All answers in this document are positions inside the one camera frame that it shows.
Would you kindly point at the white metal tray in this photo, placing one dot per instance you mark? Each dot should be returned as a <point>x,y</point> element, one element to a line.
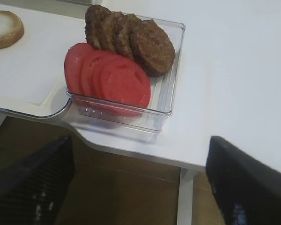
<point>58,99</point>

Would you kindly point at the red tomato slice back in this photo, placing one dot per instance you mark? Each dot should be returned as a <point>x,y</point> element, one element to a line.
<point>73,64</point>

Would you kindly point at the brown meat patty rightmost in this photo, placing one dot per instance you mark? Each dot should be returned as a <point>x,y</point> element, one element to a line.
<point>152,48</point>

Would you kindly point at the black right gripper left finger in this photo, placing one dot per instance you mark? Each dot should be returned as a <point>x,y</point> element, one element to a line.
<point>32,190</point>

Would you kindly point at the red tomato slice front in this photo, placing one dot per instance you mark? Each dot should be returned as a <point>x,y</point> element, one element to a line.
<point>124,81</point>

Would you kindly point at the brown meat patty leftmost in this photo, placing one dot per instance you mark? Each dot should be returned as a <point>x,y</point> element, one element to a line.
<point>94,16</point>

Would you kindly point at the red tomato slice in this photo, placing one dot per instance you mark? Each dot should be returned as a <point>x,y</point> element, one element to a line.
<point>124,81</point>
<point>73,64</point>
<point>89,64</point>
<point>95,85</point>

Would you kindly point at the brown meat patty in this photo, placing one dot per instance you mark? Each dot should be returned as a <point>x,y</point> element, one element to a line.
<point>122,33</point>
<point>152,48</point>
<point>94,16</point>
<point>106,32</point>

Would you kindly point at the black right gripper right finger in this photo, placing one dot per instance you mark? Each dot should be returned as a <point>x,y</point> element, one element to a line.
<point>246,191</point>

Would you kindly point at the clear patty and tomato container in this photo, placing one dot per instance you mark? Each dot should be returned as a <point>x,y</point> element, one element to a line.
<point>135,122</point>

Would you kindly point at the bottom bun on tray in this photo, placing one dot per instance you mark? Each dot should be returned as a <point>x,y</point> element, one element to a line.
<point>11,29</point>

